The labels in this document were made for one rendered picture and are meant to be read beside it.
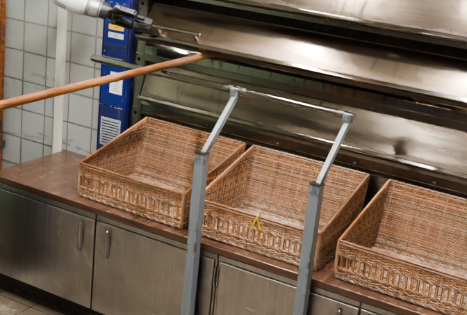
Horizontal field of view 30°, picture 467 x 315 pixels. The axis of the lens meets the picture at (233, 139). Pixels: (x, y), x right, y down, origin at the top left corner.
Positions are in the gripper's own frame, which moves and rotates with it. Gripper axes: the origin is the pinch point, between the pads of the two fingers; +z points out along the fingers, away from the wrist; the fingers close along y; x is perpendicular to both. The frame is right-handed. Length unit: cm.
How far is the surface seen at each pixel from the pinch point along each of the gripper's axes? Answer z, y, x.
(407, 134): 113, -43, 39
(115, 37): -10.8, 21.9, -2.3
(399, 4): 92, -71, 1
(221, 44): 34.2, -16.1, 8.0
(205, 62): 31.2, 0.1, 9.3
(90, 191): 0, 22, 75
